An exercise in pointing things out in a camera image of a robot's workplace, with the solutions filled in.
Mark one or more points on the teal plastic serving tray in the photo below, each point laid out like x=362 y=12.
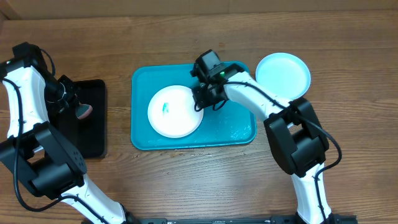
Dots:
x=231 y=125

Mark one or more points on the white plate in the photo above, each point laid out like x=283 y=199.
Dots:
x=172 y=112

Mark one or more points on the light blue plate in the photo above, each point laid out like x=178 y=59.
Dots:
x=284 y=74

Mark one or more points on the black orange sponge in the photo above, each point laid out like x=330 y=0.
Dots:
x=83 y=110

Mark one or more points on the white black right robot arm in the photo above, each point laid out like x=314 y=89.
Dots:
x=297 y=141

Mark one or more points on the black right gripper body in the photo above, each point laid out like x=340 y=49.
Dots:
x=208 y=98

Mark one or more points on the black rectangular tray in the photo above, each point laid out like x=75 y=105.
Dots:
x=88 y=135

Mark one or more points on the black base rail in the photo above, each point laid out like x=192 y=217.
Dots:
x=276 y=219

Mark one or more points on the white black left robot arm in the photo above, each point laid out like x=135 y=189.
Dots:
x=39 y=156

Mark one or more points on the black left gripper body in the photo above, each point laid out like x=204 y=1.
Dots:
x=60 y=94

